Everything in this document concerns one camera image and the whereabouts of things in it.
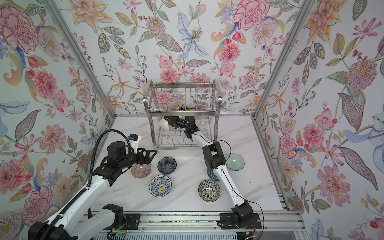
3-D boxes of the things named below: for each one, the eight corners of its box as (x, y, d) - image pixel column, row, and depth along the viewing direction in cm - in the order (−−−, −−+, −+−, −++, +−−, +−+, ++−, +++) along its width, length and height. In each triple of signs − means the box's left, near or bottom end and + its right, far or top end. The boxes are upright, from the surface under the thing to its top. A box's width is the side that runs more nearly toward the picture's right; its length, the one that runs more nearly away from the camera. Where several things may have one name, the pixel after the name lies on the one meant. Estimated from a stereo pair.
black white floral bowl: (198, 202, 82) (198, 199, 78) (198, 182, 88) (198, 179, 84) (219, 202, 82) (221, 199, 78) (217, 183, 88) (219, 179, 85)
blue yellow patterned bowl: (149, 197, 83) (147, 195, 79) (152, 177, 90) (151, 174, 86) (171, 197, 83) (170, 195, 79) (172, 177, 90) (172, 174, 87)
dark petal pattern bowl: (157, 174, 91) (156, 171, 87) (160, 159, 97) (158, 156, 94) (176, 174, 91) (175, 171, 87) (177, 159, 97) (176, 156, 94)
